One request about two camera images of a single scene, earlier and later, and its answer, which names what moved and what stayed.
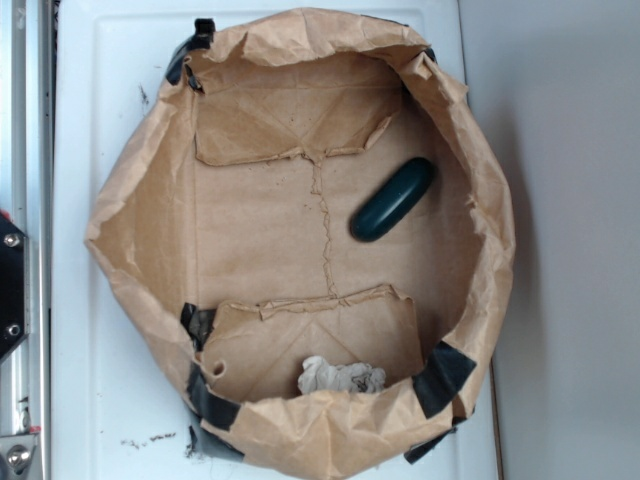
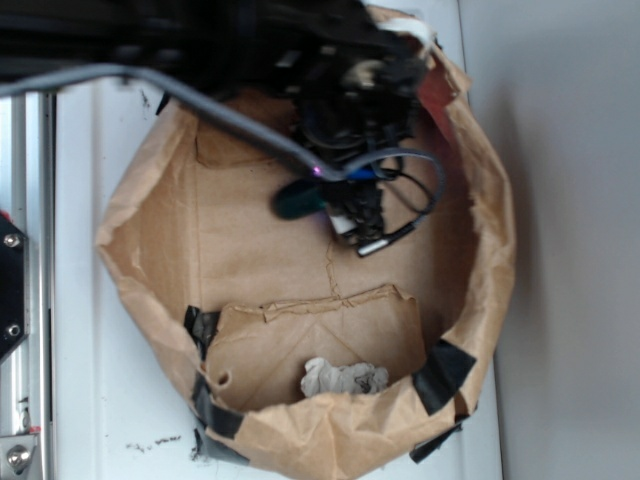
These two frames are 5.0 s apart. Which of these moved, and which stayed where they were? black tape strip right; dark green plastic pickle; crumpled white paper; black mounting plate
Moved: dark green plastic pickle
Stayed: black mounting plate; crumpled white paper; black tape strip right
